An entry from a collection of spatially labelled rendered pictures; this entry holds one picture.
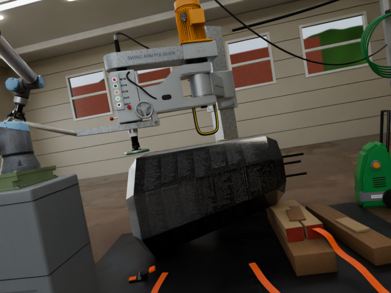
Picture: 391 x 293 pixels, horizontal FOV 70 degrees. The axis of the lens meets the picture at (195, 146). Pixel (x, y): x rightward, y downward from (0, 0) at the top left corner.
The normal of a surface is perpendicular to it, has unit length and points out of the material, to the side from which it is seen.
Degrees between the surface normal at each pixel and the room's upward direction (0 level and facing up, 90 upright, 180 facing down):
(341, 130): 90
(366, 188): 90
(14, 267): 90
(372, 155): 90
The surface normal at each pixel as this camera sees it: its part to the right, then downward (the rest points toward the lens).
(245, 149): -0.12, -0.65
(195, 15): 0.21, 0.03
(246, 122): -0.15, 0.09
